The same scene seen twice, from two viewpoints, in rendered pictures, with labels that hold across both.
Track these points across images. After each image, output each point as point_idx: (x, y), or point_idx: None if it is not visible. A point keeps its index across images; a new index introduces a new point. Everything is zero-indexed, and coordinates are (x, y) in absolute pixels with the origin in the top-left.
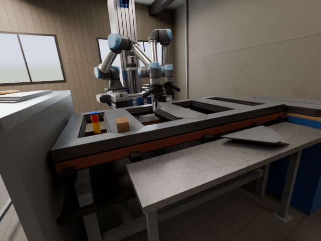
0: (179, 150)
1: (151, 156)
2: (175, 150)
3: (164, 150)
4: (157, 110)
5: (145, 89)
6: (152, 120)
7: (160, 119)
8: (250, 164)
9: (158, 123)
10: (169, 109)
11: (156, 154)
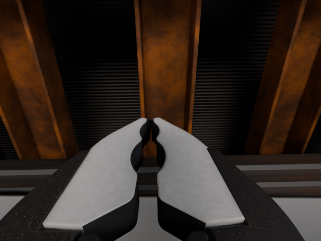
0: (114, 115)
1: (114, 7)
2: (117, 102)
3: (135, 72)
4: (295, 179)
5: None
6: (320, 112)
7: (300, 152)
8: None
9: (263, 125)
10: (178, 238)
11: (116, 33)
